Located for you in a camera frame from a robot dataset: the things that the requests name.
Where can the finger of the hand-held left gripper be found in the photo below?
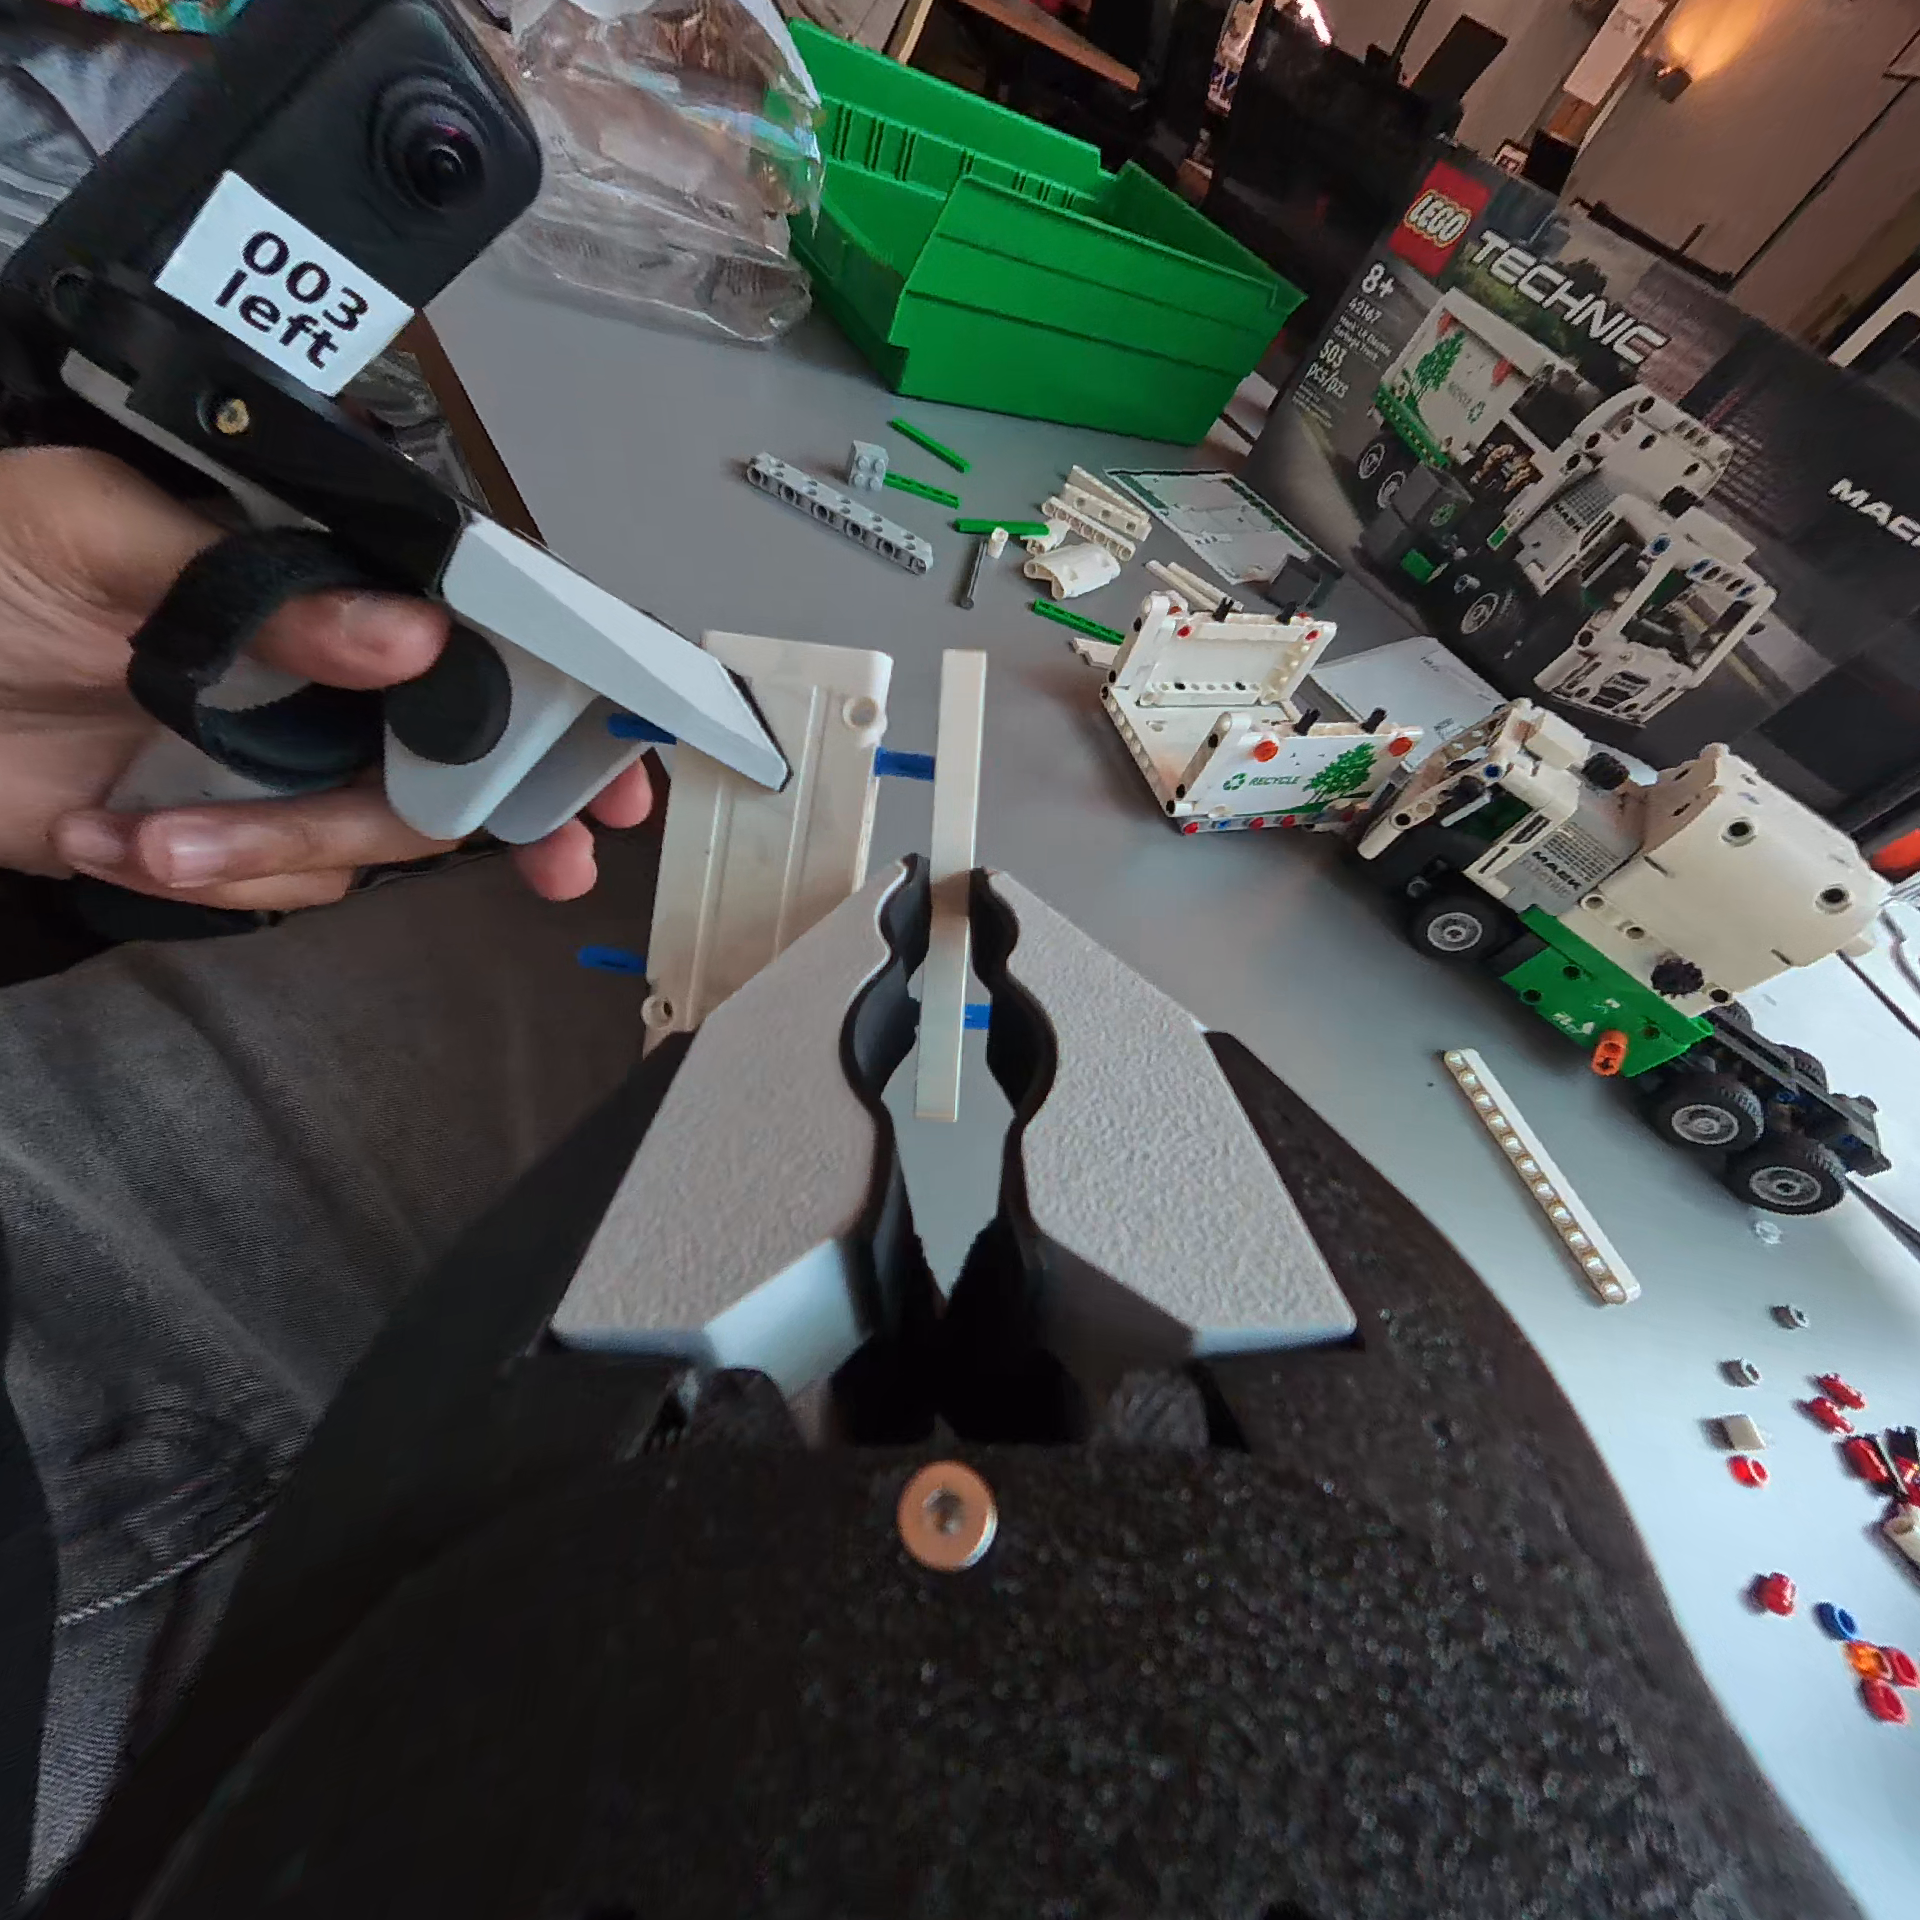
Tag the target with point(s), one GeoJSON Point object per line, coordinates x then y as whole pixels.
{"type": "Point", "coordinates": [599, 639]}

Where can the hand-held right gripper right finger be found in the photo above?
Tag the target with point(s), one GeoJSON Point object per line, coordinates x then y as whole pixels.
{"type": "Point", "coordinates": [1170, 1184]}

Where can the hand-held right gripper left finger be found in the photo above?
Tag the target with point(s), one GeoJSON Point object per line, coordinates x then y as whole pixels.
{"type": "Point", "coordinates": [720, 1172]}

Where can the white lego panel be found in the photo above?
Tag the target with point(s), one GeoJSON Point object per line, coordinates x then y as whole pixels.
{"type": "Point", "coordinates": [764, 870]}

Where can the white lego beam blue pins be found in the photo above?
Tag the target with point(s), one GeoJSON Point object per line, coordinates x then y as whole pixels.
{"type": "Point", "coordinates": [956, 780]}

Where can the grey lego beam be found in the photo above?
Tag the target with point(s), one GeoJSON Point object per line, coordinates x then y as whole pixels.
{"type": "Point", "coordinates": [839, 513]}

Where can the small grey lego brick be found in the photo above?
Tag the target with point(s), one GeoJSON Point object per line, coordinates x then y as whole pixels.
{"type": "Point", "coordinates": [868, 470]}

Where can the long white lego beam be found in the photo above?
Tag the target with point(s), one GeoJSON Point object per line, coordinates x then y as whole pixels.
{"type": "Point", "coordinates": [1545, 1179]}

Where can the grey lego axle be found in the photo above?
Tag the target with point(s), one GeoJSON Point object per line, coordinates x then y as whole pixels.
{"type": "Point", "coordinates": [974, 572]}

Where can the white lego truck container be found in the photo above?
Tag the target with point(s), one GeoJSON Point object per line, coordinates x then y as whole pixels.
{"type": "Point", "coordinates": [1244, 750]}

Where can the white curved lego piece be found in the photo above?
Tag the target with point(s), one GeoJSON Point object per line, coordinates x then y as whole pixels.
{"type": "Point", "coordinates": [1072, 568]}

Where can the short white lego beam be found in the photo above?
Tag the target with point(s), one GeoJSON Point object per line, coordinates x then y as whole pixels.
{"type": "Point", "coordinates": [1114, 492]}
{"type": "Point", "coordinates": [1088, 517]}
{"type": "Point", "coordinates": [1194, 582]}

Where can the white green lego truck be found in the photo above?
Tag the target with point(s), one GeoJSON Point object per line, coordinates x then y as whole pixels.
{"type": "Point", "coordinates": [1650, 886]}

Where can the group of small red lego pieces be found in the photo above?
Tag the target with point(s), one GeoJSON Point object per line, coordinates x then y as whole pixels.
{"type": "Point", "coordinates": [1862, 1455]}

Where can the lego set box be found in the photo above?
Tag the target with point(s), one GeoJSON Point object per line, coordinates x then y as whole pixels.
{"type": "Point", "coordinates": [1650, 495]}

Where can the person's left hand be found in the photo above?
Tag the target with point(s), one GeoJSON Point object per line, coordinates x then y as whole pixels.
{"type": "Point", "coordinates": [77, 630]}

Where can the clear plastic bag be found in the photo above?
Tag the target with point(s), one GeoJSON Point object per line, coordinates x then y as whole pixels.
{"type": "Point", "coordinates": [662, 165]}

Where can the person's leg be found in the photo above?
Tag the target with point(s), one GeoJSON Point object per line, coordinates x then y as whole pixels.
{"type": "Point", "coordinates": [270, 1172]}

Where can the green plastic bin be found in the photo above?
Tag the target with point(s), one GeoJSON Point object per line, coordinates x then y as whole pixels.
{"type": "Point", "coordinates": [1049, 285]}

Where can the sticker sheet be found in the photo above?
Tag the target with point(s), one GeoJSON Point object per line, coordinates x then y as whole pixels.
{"type": "Point", "coordinates": [1200, 517]}

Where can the small grey tray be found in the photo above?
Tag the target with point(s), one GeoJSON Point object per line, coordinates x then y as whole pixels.
{"type": "Point", "coordinates": [1302, 582]}

